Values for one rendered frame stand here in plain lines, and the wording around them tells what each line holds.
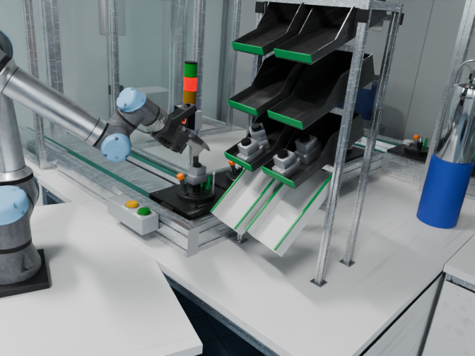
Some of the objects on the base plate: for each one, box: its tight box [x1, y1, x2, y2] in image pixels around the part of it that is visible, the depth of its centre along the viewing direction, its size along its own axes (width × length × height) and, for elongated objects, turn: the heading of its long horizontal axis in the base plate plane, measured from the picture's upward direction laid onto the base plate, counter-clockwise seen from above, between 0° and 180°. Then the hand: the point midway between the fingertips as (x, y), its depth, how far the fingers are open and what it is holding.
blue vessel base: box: [416, 153, 474, 229], centre depth 175 cm, size 16×16×27 cm
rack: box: [233, 0, 404, 287], centre depth 134 cm, size 21×36×80 cm, turn 36°
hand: (199, 144), depth 151 cm, fingers open, 8 cm apart
